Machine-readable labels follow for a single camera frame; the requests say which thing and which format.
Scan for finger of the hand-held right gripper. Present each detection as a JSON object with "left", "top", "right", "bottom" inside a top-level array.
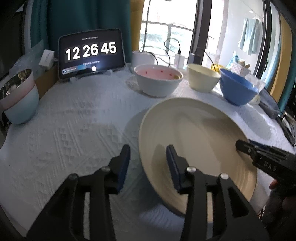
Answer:
[
  {"left": 235, "top": 139, "right": 259, "bottom": 163},
  {"left": 248, "top": 139, "right": 281, "bottom": 151}
]

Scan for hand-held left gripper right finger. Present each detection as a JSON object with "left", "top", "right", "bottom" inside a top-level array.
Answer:
[{"left": 166, "top": 145, "right": 270, "bottom": 241}]

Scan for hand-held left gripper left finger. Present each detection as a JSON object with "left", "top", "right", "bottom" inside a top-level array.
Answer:
[{"left": 25, "top": 144, "right": 131, "bottom": 241}]

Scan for cream round plate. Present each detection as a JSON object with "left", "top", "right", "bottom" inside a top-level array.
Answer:
[{"left": 138, "top": 97, "right": 258, "bottom": 216}]

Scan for blue bowl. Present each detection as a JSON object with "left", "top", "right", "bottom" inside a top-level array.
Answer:
[{"left": 219, "top": 68, "right": 260, "bottom": 106}]

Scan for cream bowl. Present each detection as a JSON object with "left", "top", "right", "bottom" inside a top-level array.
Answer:
[{"left": 186, "top": 63, "right": 221, "bottom": 93}]

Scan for pink dotted bowl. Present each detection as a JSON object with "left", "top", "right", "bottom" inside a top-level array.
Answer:
[{"left": 134, "top": 64, "right": 184, "bottom": 98}]

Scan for stacked pink and blue bowls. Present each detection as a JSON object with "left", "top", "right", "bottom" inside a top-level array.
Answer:
[{"left": 0, "top": 68, "right": 40, "bottom": 125}]

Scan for dark grey cloth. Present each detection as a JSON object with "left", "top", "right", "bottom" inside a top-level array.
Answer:
[{"left": 258, "top": 88, "right": 281, "bottom": 119}]

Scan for teal curtain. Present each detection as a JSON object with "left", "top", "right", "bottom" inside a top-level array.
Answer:
[
  {"left": 277, "top": 42, "right": 296, "bottom": 112},
  {"left": 30, "top": 0, "right": 132, "bottom": 70}
]

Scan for white textured tablecloth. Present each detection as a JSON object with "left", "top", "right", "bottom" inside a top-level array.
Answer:
[{"left": 0, "top": 67, "right": 296, "bottom": 241}]

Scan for clear plastic bag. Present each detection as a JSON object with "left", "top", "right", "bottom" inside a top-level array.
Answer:
[{"left": 245, "top": 73, "right": 265, "bottom": 93}]

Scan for white woven basket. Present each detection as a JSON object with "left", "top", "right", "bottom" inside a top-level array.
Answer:
[{"left": 231, "top": 61, "right": 251, "bottom": 77}]

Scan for yellow curtain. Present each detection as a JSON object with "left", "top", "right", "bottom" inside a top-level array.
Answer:
[
  {"left": 269, "top": 9, "right": 293, "bottom": 98},
  {"left": 129, "top": 0, "right": 145, "bottom": 52}
]

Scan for black charger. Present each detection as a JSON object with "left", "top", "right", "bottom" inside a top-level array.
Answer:
[{"left": 188, "top": 51, "right": 201, "bottom": 67}]

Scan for light blue hanging towel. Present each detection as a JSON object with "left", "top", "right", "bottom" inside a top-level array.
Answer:
[{"left": 238, "top": 17, "right": 263, "bottom": 56}]

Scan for white charger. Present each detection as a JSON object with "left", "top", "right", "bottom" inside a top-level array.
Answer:
[{"left": 174, "top": 52, "right": 185, "bottom": 69}]

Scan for white cylindrical device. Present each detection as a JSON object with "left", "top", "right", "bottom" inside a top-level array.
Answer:
[{"left": 132, "top": 0, "right": 155, "bottom": 66}]

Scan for brown cardboard box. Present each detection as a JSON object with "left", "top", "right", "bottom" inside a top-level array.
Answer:
[{"left": 35, "top": 64, "right": 59, "bottom": 100}]

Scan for tablet with clock display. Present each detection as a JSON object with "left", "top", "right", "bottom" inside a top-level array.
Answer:
[{"left": 58, "top": 28, "right": 126, "bottom": 81}]

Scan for black balcony railing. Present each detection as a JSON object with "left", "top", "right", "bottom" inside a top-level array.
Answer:
[{"left": 141, "top": 21, "right": 193, "bottom": 61}]

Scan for small white box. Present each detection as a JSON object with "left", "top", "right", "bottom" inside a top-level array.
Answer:
[{"left": 39, "top": 49, "right": 55, "bottom": 69}]

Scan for crumpled clear plastic wrap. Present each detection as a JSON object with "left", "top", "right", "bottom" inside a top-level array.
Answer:
[{"left": 9, "top": 39, "right": 47, "bottom": 77}]

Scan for black lamp charging cable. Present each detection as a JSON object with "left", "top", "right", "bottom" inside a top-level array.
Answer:
[{"left": 154, "top": 38, "right": 184, "bottom": 68}]

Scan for black sliding door frame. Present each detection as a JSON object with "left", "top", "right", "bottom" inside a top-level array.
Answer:
[{"left": 190, "top": 0, "right": 213, "bottom": 65}]

